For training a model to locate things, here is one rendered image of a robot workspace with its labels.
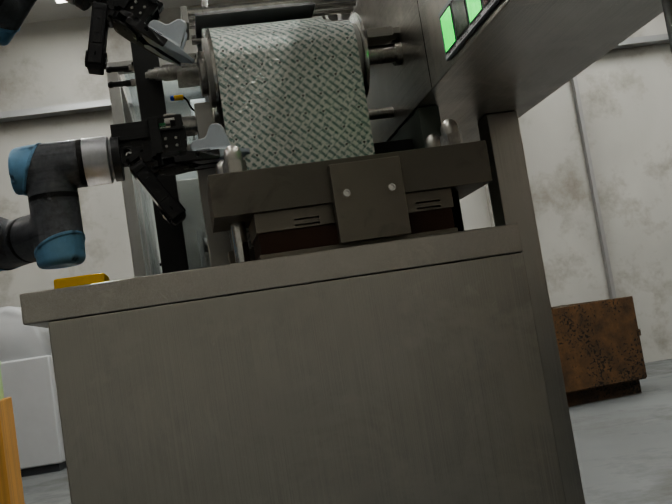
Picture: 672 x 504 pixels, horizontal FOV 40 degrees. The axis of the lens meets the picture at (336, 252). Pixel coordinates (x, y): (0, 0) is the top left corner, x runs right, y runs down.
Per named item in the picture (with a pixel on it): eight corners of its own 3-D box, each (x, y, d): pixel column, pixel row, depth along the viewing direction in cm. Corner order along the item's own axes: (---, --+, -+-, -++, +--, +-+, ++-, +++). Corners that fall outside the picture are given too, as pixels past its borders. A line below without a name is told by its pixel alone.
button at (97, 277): (62, 299, 134) (60, 282, 134) (111, 292, 135) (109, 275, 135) (55, 296, 127) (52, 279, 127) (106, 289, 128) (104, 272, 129)
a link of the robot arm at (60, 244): (56, 272, 149) (48, 205, 149) (99, 261, 142) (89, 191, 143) (13, 274, 142) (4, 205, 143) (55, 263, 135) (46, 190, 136)
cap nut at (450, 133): (437, 152, 136) (432, 123, 137) (461, 149, 137) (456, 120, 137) (444, 147, 133) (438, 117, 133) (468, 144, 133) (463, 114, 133)
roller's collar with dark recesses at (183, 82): (179, 92, 181) (174, 60, 181) (209, 88, 182) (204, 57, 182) (178, 83, 175) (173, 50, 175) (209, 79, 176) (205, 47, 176)
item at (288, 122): (235, 201, 146) (219, 88, 148) (379, 182, 150) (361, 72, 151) (235, 200, 146) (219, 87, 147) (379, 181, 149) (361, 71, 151)
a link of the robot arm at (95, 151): (85, 181, 139) (91, 190, 147) (115, 177, 140) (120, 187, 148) (78, 133, 140) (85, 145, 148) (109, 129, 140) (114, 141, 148)
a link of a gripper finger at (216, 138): (245, 117, 144) (186, 124, 143) (251, 154, 144) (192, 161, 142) (245, 122, 147) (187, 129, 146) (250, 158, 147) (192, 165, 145)
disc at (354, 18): (356, 110, 164) (343, 31, 165) (359, 110, 164) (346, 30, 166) (371, 86, 149) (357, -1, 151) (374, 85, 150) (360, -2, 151)
